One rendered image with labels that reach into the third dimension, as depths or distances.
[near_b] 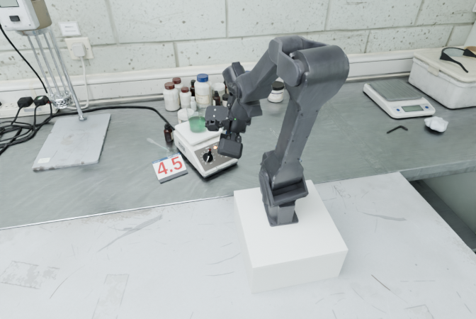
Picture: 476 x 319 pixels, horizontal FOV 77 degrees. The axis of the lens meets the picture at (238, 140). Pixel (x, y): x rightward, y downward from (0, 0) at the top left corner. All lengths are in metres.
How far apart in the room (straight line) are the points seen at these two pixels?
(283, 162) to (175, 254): 0.36
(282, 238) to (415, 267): 0.33
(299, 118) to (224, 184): 0.48
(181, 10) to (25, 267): 0.97
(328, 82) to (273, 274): 0.40
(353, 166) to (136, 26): 0.96
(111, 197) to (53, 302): 0.29
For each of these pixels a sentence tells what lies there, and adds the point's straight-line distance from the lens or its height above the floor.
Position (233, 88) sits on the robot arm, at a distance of 0.65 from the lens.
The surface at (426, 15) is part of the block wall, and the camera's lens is 1.74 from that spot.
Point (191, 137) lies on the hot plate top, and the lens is 0.93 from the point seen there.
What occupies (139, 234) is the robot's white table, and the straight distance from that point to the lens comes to 0.82.
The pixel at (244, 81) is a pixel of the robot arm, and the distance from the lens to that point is 0.62.
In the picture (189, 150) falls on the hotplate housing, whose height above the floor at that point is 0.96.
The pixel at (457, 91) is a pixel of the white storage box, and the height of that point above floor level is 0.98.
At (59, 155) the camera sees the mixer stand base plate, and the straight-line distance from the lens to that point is 1.14.
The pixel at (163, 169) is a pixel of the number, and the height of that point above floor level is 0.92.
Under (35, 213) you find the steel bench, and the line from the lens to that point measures 0.98.
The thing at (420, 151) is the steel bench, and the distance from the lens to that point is 1.19.
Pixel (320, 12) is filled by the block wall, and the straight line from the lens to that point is 1.44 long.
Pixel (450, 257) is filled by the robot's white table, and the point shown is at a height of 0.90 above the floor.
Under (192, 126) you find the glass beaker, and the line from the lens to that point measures 0.94.
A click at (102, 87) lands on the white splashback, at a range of 1.38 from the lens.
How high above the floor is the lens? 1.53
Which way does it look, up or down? 37 degrees down
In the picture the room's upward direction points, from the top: straight up
